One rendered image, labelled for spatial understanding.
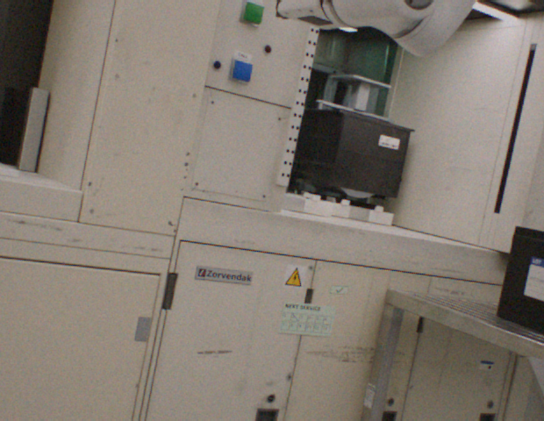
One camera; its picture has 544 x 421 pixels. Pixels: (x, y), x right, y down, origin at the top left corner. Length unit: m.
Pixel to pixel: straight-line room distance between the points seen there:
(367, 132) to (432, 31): 0.85
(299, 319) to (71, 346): 0.43
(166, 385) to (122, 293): 0.19
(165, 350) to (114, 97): 0.44
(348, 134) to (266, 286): 0.57
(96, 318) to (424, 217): 0.95
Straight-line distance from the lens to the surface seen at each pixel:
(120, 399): 1.37
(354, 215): 1.90
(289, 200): 1.65
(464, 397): 1.82
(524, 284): 1.46
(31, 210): 1.25
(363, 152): 1.90
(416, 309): 1.50
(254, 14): 1.37
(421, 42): 1.08
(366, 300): 1.56
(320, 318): 1.51
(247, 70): 1.35
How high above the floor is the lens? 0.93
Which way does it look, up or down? 3 degrees down
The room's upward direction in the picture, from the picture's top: 11 degrees clockwise
